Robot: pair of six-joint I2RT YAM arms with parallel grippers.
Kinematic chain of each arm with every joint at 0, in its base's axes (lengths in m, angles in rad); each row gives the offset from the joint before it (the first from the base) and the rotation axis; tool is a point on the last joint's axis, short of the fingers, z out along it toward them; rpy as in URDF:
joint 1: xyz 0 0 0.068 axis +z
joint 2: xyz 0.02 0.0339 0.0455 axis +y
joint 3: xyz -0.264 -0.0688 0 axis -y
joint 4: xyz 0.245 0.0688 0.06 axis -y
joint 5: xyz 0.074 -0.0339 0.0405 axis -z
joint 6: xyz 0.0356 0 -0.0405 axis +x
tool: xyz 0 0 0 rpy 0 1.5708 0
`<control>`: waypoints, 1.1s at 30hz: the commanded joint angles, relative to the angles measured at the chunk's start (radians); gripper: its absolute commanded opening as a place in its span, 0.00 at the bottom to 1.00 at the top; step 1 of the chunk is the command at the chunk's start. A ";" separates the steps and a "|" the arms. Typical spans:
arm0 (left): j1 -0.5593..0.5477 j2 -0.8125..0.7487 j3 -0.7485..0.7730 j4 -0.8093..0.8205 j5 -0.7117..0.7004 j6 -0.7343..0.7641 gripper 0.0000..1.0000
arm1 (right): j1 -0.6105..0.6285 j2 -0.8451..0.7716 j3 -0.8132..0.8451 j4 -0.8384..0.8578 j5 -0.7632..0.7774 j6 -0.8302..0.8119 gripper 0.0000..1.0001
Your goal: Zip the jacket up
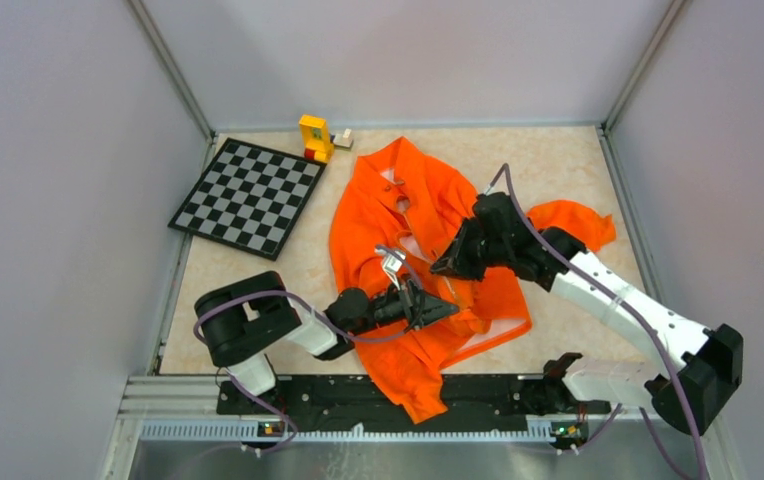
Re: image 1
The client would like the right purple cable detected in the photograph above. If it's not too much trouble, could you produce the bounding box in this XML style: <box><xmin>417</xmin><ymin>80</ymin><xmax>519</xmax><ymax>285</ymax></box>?
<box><xmin>484</xmin><ymin>162</ymin><xmax>711</xmax><ymax>480</ymax></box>

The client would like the black white checkerboard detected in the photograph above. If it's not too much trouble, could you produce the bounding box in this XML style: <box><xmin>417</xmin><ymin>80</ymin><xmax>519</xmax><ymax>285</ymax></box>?
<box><xmin>168</xmin><ymin>139</ymin><xmax>326</xmax><ymax>261</ymax></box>

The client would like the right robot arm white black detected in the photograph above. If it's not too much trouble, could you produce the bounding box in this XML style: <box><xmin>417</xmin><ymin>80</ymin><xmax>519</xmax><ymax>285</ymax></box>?
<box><xmin>430</xmin><ymin>192</ymin><xmax>744</xmax><ymax>435</ymax></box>

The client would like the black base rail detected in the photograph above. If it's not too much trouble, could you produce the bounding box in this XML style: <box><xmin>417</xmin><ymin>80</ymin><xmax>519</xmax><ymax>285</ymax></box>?
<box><xmin>216</xmin><ymin>374</ymin><xmax>595</xmax><ymax>435</ymax></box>

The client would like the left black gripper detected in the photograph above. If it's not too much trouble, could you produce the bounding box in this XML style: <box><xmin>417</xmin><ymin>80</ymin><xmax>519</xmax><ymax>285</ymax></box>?
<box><xmin>350</xmin><ymin>274</ymin><xmax>459</xmax><ymax>337</ymax></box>

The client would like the yellow toy block tower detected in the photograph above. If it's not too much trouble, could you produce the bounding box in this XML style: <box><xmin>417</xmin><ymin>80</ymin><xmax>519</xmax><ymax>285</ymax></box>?
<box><xmin>298</xmin><ymin>114</ymin><xmax>334</xmax><ymax>164</ymax></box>

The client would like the small white block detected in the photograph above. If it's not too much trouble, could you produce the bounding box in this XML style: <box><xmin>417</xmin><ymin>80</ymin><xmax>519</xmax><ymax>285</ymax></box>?
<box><xmin>331</xmin><ymin>128</ymin><xmax>354</xmax><ymax>150</ymax></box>

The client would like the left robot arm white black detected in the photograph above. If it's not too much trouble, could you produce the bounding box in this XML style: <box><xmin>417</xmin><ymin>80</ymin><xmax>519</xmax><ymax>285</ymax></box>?
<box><xmin>194</xmin><ymin>271</ymin><xmax>459</xmax><ymax>414</ymax></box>

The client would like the orange zip-up jacket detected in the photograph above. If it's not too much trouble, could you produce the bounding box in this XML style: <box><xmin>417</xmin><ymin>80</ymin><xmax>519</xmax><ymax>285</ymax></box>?
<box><xmin>328</xmin><ymin>136</ymin><xmax>618</xmax><ymax>425</ymax></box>

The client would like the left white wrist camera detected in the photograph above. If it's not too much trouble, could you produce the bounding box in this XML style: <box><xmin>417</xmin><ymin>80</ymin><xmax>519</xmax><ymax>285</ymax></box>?
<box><xmin>374</xmin><ymin>245</ymin><xmax>406</xmax><ymax>290</ymax></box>

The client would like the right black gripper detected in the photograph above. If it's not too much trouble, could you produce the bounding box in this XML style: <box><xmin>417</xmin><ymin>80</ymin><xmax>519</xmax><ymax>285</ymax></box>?
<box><xmin>430</xmin><ymin>216</ymin><xmax>511</xmax><ymax>282</ymax></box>

